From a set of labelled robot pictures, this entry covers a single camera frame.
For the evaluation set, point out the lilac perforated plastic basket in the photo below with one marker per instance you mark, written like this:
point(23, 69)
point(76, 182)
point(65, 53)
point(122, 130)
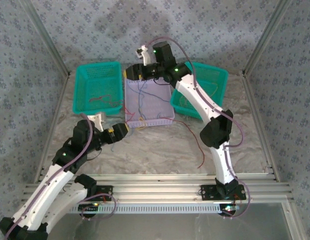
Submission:
point(155, 110)

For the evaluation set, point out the teal perforated plastic basket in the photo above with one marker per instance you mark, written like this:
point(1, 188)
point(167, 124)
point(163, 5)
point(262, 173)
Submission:
point(100, 82)
point(210, 72)

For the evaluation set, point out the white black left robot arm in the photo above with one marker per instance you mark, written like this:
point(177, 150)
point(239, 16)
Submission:
point(45, 197)

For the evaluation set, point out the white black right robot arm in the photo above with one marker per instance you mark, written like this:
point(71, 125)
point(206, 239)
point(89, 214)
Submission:
point(192, 97)

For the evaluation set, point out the grey metal shelf panel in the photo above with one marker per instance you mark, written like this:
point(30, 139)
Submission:
point(170, 227)

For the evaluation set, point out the aluminium table side rail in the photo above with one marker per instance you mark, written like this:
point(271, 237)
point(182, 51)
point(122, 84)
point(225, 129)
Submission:
point(60, 100)
point(255, 112)

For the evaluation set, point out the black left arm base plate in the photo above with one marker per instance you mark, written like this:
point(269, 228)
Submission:
point(108, 191)

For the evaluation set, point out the aluminium mounting rail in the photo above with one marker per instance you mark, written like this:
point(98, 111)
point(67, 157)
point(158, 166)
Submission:
point(155, 190)

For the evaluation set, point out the aluminium frame upright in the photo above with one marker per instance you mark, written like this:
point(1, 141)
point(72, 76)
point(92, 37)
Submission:
point(266, 37)
point(50, 42)

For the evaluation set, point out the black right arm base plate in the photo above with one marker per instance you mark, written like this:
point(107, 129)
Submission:
point(207, 191)

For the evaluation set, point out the aluminium lower frame bar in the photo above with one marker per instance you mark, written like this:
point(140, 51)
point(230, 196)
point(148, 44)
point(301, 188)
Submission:
point(295, 225)

